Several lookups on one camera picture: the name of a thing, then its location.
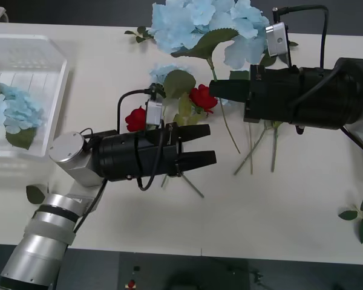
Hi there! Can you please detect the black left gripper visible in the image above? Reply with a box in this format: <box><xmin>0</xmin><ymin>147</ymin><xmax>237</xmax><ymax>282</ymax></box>
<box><xmin>138</xmin><ymin>122</ymin><xmax>217</xmax><ymax>179</ymax></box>

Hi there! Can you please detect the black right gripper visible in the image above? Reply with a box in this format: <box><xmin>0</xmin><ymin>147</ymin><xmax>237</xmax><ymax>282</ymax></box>
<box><xmin>209</xmin><ymin>64</ymin><xmax>293</xmax><ymax>124</ymax></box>

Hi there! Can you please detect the large pale blue flower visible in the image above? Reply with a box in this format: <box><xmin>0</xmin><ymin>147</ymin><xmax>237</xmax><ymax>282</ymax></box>
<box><xmin>151</xmin><ymin>0</ymin><xmax>270</xmax><ymax>154</ymax></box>

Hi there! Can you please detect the green leaf twig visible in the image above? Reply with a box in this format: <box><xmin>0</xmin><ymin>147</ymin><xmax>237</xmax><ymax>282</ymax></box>
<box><xmin>338</xmin><ymin>195</ymin><xmax>363</xmax><ymax>244</ymax></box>
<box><xmin>259</xmin><ymin>40</ymin><xmax>299</xmax><ymax>68</ymax></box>
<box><xmin>123</xmin><ymin>25</ymin><xmax>154</xmax><ymax>44</ymax></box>
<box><xmin>25</xmin><ymin>184</ymin><xmax>46</xmax><ymax>205</ymax></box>

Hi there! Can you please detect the dark robot torso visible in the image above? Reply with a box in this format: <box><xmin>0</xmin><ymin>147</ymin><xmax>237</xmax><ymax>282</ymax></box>
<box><xmin>118</xmin><ymin>251</ymin><xmax>266</xmax><ymax>290</ymax></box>

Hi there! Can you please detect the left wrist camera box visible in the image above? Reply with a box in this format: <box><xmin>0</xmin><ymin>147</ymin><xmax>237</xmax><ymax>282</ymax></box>
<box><xmin>145</xmin><ymin>99</ymin><xmax>165</xmax><ymax>126</ymax></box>

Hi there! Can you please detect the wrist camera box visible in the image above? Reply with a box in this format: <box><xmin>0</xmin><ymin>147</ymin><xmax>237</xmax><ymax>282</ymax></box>
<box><xmin>145</xmin><ymin>99</ymin><xmax>165</xmax><ymax>126</ymax></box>
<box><xmin>265</xmin><ymin>21</ymin><xmax>290</xmax><ymax>58</ymax></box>

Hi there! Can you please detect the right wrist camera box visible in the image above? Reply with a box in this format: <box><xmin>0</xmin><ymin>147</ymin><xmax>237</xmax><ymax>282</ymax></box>
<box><xmin>265</xmin><ymin>21</ymin><xmax>290</xmax><ymax>58</ymax></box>

